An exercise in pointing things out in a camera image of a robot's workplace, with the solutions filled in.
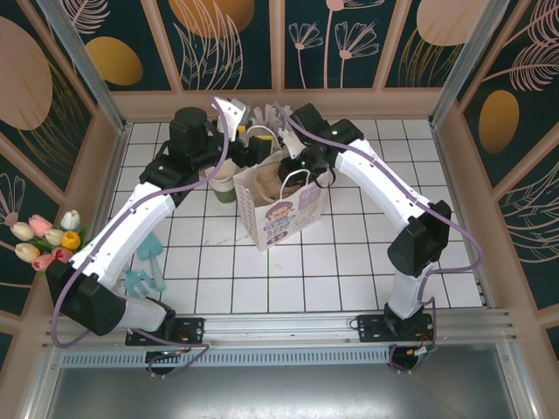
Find teal plastic toy shovel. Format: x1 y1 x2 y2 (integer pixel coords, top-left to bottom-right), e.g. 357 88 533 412
137 232 169 292

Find artificial tulip bouquet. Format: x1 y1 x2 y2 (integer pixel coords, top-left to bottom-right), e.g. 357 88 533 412
9 209 100 277

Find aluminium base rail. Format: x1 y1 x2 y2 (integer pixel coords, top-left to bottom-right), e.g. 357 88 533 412
43 307 521 350

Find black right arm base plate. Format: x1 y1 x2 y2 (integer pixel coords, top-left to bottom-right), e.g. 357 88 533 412
356 313 438 344

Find grey slotted cable duct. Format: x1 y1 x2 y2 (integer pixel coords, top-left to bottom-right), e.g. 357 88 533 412
60 348 394 368

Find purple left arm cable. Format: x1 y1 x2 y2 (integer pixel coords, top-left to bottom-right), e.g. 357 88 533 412
50 93 231 379

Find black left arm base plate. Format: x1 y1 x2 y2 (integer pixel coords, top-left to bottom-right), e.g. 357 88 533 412
125 317 206 347

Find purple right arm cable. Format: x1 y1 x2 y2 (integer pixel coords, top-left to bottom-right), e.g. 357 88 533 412
273 102 484 376

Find grey sheet metal panel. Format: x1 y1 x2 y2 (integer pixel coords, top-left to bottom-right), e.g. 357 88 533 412
34 344 541 419

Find white printed paper carry bag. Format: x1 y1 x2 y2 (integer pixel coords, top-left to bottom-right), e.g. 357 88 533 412
233 125 329 253

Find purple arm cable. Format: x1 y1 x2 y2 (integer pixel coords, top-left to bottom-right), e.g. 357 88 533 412
50 93 231 379
273 102 484 376

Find aluminium frame post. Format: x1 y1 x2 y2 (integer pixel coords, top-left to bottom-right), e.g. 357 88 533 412
35 0 133 132
430 0 511 128

